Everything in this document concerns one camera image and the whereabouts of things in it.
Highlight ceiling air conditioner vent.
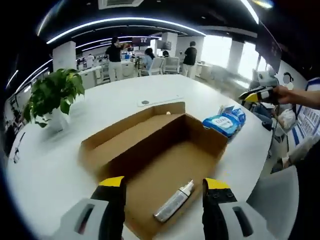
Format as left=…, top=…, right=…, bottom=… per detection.
left=97, top=0, right=145, bottom=10

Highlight white pillar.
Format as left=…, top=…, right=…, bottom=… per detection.
left=52, top=41, right=77, bottom=72

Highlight brown cardboard shoe box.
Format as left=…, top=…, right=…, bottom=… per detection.
left=79, top=101, right=229, bottom=238

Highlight blue wet wipes pack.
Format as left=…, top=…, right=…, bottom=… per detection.
left=202, top=113, right=242, bottom=138

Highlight ceiling light strip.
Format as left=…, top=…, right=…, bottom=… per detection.
left=239, top=0, right=260, bottom=25
left=46, top=17, right=207, bottom=45

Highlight small white carton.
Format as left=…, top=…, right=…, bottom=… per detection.
left=218, top=104, right=236, bottom=116

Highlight white pump bottle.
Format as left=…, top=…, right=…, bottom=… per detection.
left=152, top=179, right=195, bottom=223

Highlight blue soft tissue pack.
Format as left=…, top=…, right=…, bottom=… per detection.
left=231, top=107, right=247, bottom=129

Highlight white office chair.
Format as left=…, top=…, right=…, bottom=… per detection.
left=163, top=56, right=181, bottom=75
left=149, top=57, right=166, bottom=75

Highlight grey mesh office chair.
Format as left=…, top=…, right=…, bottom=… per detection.
left=246, top=166, right=300, bottom=240

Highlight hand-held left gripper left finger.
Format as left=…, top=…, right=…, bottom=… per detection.
left=49, top=175, right=126, bottom=240

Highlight potted green plant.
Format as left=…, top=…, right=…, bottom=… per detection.
left=23, top=68, right=86, bottom=132

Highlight dark red screen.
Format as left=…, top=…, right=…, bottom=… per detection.
left=131, top=36, right=151, bottom=46

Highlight person's right hand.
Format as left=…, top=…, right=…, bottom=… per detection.
left=272, top=84, right=296, bottom=105

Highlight blue white display board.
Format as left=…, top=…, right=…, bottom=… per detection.
left=287, top=77, right=320, bottom=151

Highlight small black white tool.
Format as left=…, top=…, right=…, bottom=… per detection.
left=13, top=131, right=27, bottom=163

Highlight black wall screen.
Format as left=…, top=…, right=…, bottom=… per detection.
left=254, top=22, right=283, bottom=72

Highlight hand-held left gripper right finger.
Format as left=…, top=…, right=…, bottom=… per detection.
left=201, top=177, right=271, bottom=240

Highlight white table cable cover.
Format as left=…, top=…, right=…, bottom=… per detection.
left=136, top=94, right=186, bottom=107

